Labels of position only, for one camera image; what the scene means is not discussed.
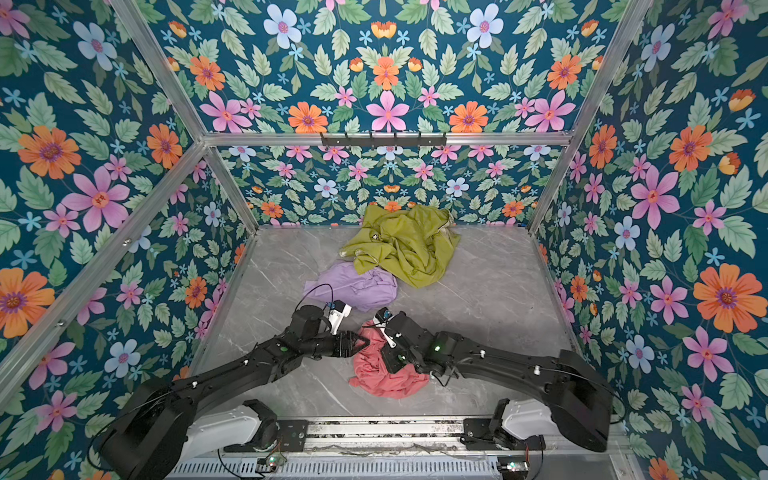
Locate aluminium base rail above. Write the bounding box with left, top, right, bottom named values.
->
left=263, top=415, right=598, bottom=458

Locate aluminium frame post back left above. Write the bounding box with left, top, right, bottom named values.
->
left=112, top=1, right=258, bottom=236

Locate pink cloth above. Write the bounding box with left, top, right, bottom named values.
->
left=348, top=320, right=430, bottom=400

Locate aluminium frame post back right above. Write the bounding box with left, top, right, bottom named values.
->
left=528, top=0, right=653, bottom=237

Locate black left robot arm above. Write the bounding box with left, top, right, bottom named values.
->
left=96, top=305, right=370, bottom=479

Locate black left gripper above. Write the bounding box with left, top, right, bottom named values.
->
left=301, top=330, right=373, bottom=360

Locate aluminium frame left rail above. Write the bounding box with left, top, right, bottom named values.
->
left=1, top=141, right=206, bottom=410

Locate lime green jacket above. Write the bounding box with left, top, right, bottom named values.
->
left=339, top=205, right=461, bottom=288

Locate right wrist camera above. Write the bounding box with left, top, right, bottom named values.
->
left=373, top=307, right=393, bottom=328

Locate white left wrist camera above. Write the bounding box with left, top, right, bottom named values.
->
left=328, top=300, right=352, bottom=335

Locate black hook strip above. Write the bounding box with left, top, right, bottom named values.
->
left=320, top=132, right=448, bottom=148

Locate aluminium frame post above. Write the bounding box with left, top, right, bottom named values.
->
left=528, top=0, right=653, bottom=237
left=112, top=1, right=258, bottom=236

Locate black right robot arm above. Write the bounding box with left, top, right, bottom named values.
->
left=374, top=308, right=615, bottom=453

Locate lavender cloth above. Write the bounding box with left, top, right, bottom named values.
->
left=303, top=262, right=398, bottom=312

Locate aluminium rear hook rail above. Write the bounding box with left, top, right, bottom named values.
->
left=203, top=132, right=572, bottom=148

